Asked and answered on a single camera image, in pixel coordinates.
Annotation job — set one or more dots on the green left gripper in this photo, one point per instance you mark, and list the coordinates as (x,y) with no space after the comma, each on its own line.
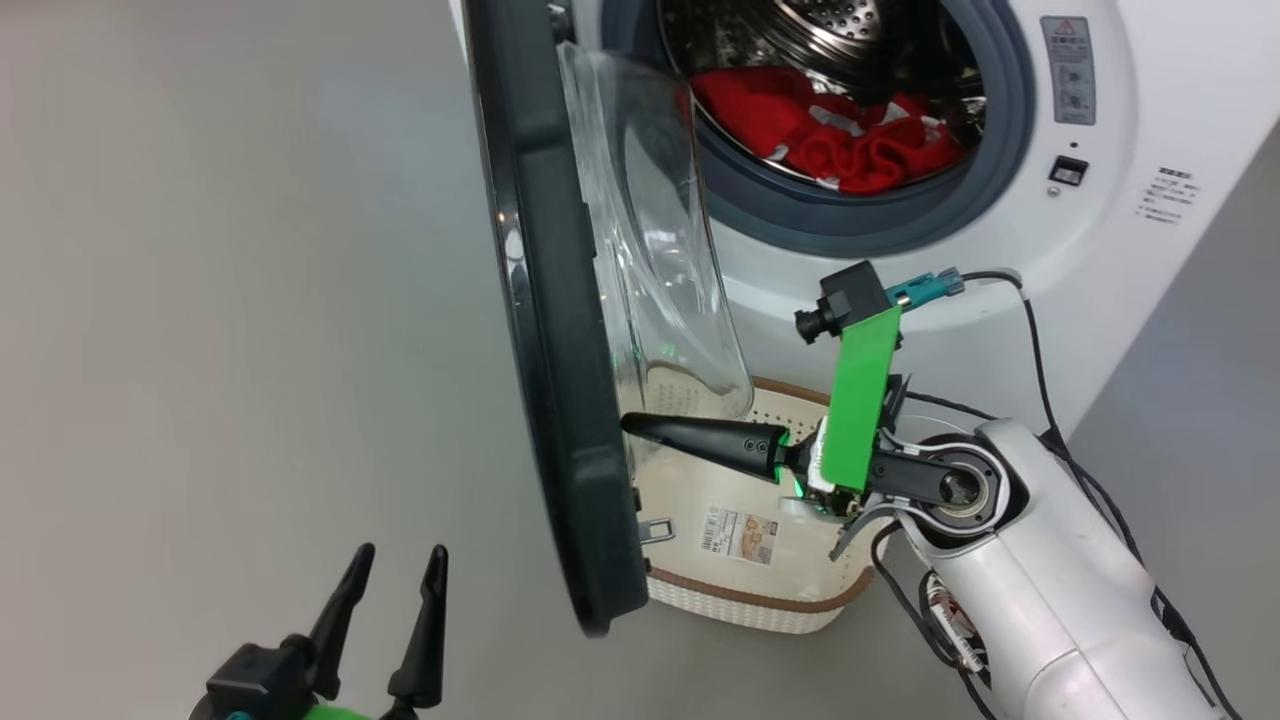
(350,714)

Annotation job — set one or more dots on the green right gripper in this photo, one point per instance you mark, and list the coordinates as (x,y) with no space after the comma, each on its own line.
(860,400)

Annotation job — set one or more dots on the black washer door with glass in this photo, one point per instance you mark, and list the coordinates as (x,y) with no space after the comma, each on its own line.
(560,330)

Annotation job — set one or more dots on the red garment with white print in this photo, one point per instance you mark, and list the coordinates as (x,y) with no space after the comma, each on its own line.
(870,160)

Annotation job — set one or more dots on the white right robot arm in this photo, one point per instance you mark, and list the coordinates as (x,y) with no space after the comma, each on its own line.
(1050,600)

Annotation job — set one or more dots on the paper barcode basket label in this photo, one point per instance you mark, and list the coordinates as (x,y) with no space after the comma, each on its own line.
(740,535)

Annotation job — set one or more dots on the cream laundry basket brown rim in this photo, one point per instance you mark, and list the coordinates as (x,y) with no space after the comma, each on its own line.
(760,595)

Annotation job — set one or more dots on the grey rubber door gasket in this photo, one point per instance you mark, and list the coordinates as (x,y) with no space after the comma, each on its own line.
(850,225)

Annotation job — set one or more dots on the black door latch socket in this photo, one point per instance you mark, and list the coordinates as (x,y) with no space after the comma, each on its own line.
(1068,171)

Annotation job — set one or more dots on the white front-load washing machine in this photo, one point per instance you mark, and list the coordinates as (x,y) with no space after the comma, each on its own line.
(1150,80)

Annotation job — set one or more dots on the grey warning label sticker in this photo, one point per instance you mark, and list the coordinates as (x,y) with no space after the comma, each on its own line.
(1068,70)

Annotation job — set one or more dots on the small printed text sticker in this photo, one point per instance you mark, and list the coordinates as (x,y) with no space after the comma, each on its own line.
(1168,196)

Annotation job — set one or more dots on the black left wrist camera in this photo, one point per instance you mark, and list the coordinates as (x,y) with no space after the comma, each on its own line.
(255,680)

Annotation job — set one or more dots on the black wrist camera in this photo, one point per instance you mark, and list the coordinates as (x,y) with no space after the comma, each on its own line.
(850,295)
(255,680)

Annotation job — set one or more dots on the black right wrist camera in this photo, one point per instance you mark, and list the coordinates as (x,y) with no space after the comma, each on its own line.
(850,295)

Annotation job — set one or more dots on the teal right camera connector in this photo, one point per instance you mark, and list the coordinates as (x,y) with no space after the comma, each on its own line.
(925,288)

